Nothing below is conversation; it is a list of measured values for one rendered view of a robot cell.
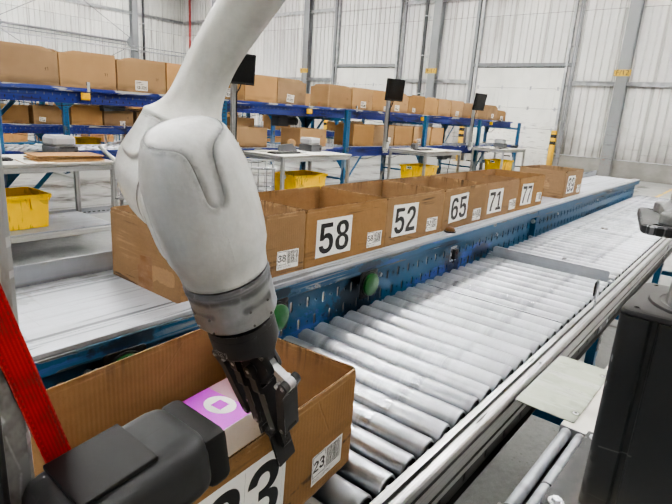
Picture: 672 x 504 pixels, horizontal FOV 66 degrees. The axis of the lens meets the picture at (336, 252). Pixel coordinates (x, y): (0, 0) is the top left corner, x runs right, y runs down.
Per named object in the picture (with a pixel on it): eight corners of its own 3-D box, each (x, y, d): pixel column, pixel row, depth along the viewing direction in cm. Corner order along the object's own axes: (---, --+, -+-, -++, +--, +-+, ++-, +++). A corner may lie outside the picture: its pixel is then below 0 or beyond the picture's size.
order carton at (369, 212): (303, 271, 141) (306, 210, 137) (233, 249, 159) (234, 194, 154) (384, 248, 171) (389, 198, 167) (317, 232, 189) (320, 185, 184)
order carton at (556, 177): (562, 199, 318) (567, 171, 314) (515, 192, 336) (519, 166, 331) (579, 194, 348) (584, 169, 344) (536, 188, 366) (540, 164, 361)
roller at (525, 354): (530, 374, 130) (533, 356, 129) (364, 315, 161) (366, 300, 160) (537, 368, 134) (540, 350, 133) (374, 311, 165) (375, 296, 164)
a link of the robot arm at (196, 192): (293, 268, 51) (243, 225, 62) (258, 115, 44) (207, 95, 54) (190, 314, 47) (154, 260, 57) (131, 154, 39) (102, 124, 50)
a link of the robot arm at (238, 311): (219, 306, 48) (235, 354, 51) (286, 258, 54) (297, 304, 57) (163, 281, 53) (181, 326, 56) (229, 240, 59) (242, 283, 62)
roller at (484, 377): (500, 404, 115) (503, 384, 114) (324, 332, 147) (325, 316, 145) (508, 396, 119) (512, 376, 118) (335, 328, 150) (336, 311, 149)
